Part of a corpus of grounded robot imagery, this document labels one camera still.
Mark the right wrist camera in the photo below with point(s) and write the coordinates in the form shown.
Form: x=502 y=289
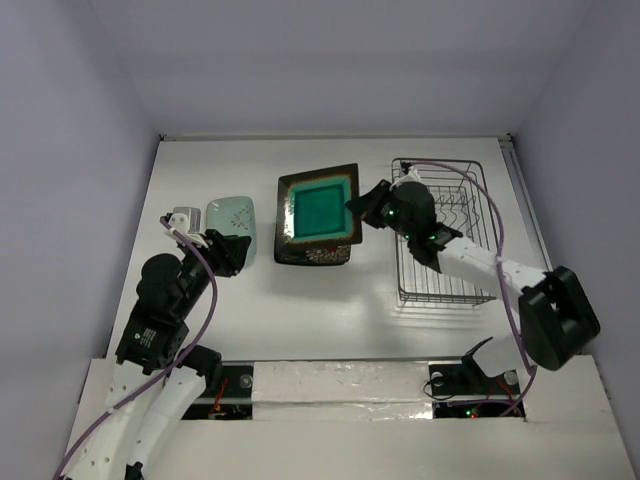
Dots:
x=409 y=172

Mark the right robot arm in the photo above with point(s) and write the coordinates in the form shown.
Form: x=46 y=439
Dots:
x=549 y=315

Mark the wire dish rack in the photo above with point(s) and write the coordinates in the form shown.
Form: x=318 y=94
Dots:
x=456 y=186

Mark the dark green square plate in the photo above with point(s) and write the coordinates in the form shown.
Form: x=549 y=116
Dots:
x=311 y=209

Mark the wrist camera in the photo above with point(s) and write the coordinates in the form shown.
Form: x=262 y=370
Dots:
x=409 y=172
x=183 y=224

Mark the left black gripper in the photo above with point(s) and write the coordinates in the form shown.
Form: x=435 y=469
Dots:
x=229 y=251

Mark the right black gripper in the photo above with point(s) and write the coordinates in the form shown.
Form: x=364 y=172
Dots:
x=377 y=204

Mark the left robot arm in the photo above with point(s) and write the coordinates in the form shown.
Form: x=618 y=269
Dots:
x=157 y=375

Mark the light green plate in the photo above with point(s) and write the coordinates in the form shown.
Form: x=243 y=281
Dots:
x=234 y=215

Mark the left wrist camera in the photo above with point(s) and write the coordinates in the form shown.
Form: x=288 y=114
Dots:
x=183 y=224

